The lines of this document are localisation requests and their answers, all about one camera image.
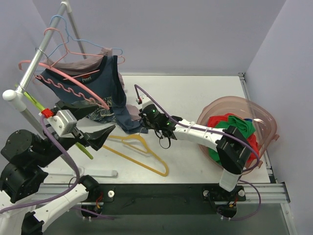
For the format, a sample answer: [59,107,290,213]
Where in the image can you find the pink plastic hanger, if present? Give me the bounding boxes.
[18,60,111,110]

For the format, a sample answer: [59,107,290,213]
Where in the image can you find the dark grey-blue tank top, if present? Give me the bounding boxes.
[36,55,148,134]

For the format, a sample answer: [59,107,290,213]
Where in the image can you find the yellow plastic hanger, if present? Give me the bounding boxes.
[102,132,169,177]

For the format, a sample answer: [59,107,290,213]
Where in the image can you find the lime green hanger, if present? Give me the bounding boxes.
[14,84,95,160]

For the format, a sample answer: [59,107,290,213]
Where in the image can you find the pink wire hanger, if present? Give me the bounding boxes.
[44,27,125,78]

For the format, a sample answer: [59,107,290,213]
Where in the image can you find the red tank top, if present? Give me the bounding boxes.
[207,113,260,165]

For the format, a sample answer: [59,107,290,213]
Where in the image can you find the green tank top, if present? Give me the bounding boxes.
[207,115,256,165]

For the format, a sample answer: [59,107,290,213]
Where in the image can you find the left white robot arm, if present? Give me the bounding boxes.
[0,101,114,235]

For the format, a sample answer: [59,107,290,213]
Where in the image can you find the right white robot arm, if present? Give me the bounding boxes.
[139,104,251,200]

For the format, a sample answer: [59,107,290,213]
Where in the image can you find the mauve pink tank top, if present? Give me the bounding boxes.
[42,47,140,120]

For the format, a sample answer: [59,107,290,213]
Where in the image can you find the silver clothes rack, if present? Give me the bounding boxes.
[1,0,118,177]

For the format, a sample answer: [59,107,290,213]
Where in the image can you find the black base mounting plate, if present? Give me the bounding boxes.
[82,184,246,215]

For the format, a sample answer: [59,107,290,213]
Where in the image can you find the pink translucent plastic basin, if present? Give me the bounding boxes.
[197,96,280,176]

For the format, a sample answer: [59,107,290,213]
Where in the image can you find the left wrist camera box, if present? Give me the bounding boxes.
[42,110,77,137]

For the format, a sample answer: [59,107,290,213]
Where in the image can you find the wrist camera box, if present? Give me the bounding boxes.
[136,94,153,109]
[42,110,77,137]

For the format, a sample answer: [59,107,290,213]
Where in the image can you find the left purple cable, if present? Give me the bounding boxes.
[0,116,114,220]

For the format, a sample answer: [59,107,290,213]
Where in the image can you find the purple cable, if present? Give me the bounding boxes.
[134,84,264,221]
[0,116,114,220]

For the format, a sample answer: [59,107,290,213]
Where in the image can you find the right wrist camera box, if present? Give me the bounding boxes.
[136,94,153,109]

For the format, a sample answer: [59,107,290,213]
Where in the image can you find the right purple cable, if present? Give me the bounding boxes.
[134,84,264,221]

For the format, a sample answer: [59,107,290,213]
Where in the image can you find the light blue wire hanger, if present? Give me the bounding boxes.
[48,14,123,57]

